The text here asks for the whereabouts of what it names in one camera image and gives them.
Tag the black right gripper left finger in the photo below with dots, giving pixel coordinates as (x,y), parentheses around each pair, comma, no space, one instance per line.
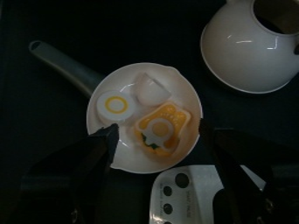
(91,163)

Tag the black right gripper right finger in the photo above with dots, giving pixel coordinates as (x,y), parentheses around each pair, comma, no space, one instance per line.
(238,169)

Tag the yellow toast with egg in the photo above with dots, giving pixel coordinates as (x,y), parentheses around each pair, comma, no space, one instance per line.
(163,128)

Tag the toy egg half with yolk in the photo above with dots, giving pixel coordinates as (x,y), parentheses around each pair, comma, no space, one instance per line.
(115,105)

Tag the white toy eggshell half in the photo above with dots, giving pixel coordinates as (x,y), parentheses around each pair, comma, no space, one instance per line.
(151,90)

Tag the white toy knife with holes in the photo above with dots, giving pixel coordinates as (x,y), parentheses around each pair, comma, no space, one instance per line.
(187,195)

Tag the white toy frying pan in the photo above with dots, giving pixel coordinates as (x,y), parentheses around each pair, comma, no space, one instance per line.
(155,87)

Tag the white toy pitcher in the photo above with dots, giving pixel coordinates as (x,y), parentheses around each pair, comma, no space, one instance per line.
(249,55)

